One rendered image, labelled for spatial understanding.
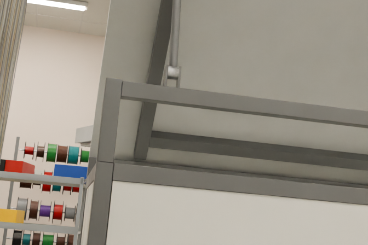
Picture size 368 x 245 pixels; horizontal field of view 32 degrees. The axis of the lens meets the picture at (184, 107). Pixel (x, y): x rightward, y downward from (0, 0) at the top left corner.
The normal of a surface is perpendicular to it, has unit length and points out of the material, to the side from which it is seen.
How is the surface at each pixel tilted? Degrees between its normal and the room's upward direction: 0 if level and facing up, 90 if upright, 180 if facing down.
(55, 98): 90
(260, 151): 131
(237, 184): 90
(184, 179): 90
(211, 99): 90
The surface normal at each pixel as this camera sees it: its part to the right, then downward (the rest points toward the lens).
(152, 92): 0.18, -0.17
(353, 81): 0.08, 0.52
